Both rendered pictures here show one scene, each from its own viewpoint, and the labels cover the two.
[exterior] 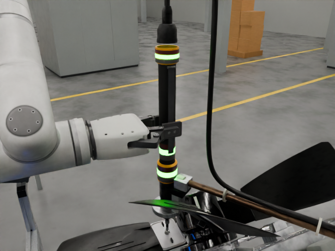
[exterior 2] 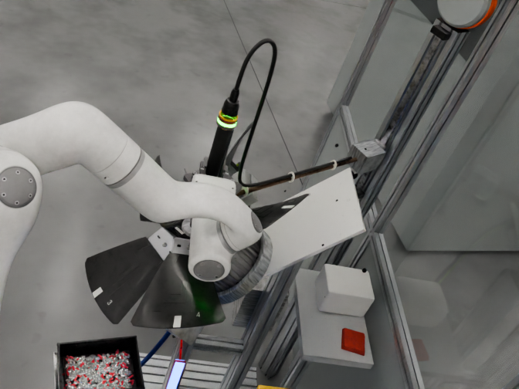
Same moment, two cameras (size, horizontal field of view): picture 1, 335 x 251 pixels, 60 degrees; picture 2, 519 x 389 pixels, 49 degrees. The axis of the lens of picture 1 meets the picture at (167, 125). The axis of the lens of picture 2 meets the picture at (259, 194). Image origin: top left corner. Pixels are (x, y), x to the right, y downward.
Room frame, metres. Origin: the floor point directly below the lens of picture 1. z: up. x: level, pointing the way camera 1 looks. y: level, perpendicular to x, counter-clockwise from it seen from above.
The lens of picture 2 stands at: (0.26, 1.03, 2.31)
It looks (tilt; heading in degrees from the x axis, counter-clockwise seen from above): 39 degrees down; 278
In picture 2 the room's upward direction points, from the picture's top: 21 degrees clockwise
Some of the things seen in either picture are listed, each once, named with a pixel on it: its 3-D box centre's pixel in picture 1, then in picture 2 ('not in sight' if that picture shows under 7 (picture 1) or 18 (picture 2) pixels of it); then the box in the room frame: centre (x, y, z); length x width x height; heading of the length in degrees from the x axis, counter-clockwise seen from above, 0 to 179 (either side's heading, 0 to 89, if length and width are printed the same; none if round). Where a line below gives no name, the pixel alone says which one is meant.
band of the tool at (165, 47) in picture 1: (167, 55); (226, 120); (0.53, 0.00, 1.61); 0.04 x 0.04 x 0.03
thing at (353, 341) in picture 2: not in sight; (354, 340); (-0.03, -0.25, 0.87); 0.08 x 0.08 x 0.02; 12
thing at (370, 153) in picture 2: not in sight; (366, 156); (0.20, -0.53, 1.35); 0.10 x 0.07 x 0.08; 58
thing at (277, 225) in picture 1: (275, 226); not in sight; (0.66, -0.32, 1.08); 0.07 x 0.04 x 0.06; 124
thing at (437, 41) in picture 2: not in sight; (394, 120); (0.17, -0.58, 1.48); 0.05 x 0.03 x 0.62; 148
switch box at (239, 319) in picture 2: not in sight; (259, 300); (0.31, -0.34, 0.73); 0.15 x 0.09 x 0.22; 23
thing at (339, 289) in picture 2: not in sight; (343, 286); (0.07, -0.40, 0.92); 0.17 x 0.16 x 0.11; 23
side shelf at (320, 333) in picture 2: not in sight; (330, 315); (0.07, -0.32, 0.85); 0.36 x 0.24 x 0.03; 113
